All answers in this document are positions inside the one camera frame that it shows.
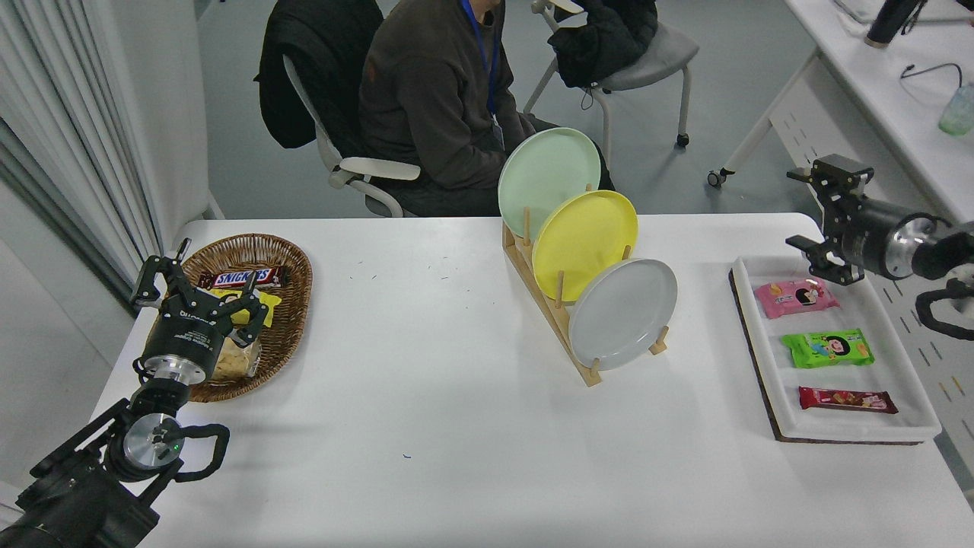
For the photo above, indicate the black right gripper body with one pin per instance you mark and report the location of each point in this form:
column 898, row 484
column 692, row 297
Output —
column 864, row 232

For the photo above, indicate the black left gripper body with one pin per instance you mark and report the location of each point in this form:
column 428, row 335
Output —
column 186, row 339

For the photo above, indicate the grey plate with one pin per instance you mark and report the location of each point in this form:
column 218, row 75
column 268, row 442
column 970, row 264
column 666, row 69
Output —
column 620, row 316

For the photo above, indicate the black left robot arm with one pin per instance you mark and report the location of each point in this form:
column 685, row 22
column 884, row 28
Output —
column 76, row 502

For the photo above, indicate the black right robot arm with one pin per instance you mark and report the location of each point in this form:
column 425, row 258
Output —
column 951, row 247

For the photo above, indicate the yellow plate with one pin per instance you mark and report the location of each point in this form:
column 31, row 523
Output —
column 582, row 243

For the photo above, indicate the wooden plate rack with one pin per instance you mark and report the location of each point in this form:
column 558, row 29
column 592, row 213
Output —
column 592, row 377

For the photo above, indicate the pale green plate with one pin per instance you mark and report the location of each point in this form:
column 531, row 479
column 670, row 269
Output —
column 548, row 175

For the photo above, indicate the yellow snack pack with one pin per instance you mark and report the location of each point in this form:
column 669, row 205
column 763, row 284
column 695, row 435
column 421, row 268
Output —
column 271, row 299

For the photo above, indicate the brown wicker basket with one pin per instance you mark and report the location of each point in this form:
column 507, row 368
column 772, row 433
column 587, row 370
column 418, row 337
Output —
column 293, row 304

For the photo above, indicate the Snickers chocolate bar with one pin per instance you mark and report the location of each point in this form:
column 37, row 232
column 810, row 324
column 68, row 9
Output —
column 243, row 278

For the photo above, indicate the clear bag of crackers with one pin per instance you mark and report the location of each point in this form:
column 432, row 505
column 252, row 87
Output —
column 236, row 361

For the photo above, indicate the pink snack pack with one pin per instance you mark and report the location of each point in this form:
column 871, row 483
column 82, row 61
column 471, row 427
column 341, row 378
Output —
column 791, row 298

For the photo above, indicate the green snack pack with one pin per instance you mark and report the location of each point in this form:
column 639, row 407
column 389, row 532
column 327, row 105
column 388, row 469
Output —
column 825, row 348

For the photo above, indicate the white desk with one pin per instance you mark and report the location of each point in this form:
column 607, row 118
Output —
column 898, row 99

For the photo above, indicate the white rectangular tray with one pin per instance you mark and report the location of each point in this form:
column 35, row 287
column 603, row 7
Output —
column 768, row 365

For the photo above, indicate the pale green cup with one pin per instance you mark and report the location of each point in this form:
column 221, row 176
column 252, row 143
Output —
column 957, row 114

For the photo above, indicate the red snack bar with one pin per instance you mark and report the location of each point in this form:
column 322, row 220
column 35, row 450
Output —
column 845, row 399

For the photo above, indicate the black bottle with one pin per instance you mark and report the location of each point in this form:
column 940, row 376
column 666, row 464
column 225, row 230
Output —
column 886, row 23

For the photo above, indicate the white office chair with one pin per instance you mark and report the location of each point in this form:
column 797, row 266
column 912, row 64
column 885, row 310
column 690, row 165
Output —
column 380, row 167

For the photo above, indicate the white curtain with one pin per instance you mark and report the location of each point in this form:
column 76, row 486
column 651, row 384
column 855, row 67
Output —
column 61, row 114

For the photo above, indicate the grey wheeled chair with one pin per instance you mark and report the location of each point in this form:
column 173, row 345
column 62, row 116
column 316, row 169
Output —
column 654, row 61

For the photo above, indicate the black jacket on white chair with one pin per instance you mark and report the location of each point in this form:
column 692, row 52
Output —
column 319, row 61

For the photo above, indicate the black jacket on grey chair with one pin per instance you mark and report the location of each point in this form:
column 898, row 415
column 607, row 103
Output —
column 609, row 38

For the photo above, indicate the person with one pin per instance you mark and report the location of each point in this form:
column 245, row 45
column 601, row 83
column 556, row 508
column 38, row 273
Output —
column 426, row 99

